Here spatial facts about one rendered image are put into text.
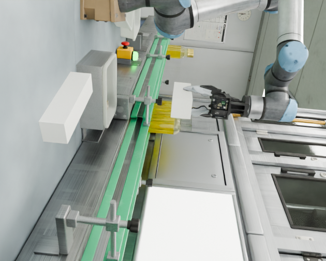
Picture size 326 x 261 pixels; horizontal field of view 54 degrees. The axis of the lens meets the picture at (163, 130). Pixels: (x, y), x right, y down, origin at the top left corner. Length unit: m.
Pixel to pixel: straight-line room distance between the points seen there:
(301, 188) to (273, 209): 0.22
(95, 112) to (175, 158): 0.48
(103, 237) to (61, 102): 0.35
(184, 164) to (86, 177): 0.53
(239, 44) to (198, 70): 1.05
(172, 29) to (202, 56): 6.18
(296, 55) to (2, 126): 0.76
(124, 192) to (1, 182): 0.38
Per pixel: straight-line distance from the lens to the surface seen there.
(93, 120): 1.08
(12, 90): 0.67
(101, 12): 1.04
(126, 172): 1.02
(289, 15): 1.09
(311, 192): 1.48
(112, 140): 1.14
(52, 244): 0.80
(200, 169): 1.35
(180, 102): 0.95
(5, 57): 0.65
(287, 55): 0.98
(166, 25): 1.19
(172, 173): 1.30
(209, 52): 7.37
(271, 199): 1.36
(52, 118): 0.79
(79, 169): 1.00
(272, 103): 1.06
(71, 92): 0.88
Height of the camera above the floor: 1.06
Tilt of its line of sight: 2 degrees down
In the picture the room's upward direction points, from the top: 96 degrees clockwise
